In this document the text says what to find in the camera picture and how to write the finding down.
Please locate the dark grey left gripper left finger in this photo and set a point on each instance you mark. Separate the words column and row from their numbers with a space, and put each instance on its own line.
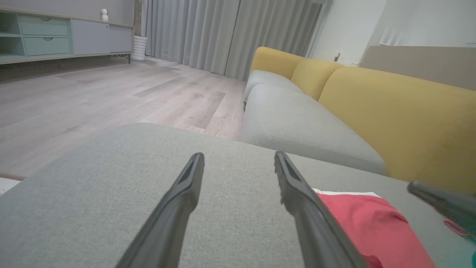
column 167, row 219

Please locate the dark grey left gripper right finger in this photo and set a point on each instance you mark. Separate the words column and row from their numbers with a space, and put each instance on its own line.
column 316, row 227

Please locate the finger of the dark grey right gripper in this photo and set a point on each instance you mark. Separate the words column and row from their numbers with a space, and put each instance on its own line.
column 450, row 204

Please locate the red shorts with white stripes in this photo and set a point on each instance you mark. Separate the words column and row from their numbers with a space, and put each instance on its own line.
column 375, row 227

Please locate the grey sofa chaise cushion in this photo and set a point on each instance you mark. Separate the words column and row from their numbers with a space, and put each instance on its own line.
column 111, row 186

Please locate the large yellow sofa back cushion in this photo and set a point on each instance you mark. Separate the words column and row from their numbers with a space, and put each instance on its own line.
column 409, row 119

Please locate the large grey sofa seat cushion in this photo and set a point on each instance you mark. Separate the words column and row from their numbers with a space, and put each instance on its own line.
column 297, row 123

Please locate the grey beige panel behind sofa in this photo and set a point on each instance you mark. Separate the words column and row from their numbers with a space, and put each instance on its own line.
column 427, row 65

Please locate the medium yellow sofa back cushion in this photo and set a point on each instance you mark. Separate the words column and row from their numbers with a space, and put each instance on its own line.
column 316, row 76

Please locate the small grey sofa seat cushion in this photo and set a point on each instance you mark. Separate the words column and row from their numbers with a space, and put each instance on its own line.
column 267, row 80

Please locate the white rug with brown edge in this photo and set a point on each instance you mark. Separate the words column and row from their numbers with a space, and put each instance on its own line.
column 7, row 184

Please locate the yellow sofa armrest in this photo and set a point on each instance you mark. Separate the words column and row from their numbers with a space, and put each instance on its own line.
column 275, row 61

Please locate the white ribbed floor vase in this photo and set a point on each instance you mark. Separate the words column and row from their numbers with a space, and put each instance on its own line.
column 138, row 48

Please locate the white items on panel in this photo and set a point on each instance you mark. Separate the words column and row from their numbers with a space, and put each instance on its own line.
column 390, row 37

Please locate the grey pleated curtain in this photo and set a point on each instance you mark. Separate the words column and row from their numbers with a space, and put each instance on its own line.
column 223, row 33

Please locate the grey green low sideboard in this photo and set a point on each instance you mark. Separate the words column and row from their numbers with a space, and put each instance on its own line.
column 55, row 37

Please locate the small white round camera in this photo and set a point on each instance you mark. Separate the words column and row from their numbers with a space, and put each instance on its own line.
column 104, row 15

